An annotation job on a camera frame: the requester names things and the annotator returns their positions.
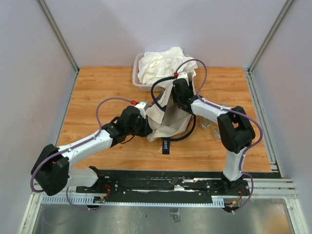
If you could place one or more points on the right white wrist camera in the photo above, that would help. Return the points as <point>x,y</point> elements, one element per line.
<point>181,75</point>

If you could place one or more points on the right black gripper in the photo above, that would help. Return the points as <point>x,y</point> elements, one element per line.
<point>175,97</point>

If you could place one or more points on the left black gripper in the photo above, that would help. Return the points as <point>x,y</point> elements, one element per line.
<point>147,130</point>

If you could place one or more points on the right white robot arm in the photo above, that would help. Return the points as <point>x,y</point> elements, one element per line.
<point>235,129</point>

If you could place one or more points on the crumpled white cloth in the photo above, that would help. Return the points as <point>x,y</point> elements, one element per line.
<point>156,65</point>

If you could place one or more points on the cream canvas tote bag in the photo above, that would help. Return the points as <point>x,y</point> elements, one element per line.
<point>168,122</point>

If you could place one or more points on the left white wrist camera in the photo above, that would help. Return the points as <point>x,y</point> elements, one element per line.
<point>142,106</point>

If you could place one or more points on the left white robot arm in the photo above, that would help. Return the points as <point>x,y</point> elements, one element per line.
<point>53,168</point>

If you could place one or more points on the green cap glass bottle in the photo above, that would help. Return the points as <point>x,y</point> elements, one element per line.
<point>205,123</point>

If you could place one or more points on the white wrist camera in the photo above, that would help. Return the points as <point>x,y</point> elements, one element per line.
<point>142,106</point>
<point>181,75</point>

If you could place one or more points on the white plastic basket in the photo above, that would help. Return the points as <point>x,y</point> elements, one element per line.
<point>135,80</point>

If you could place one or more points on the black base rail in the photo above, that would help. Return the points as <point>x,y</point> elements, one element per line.
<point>164,188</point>

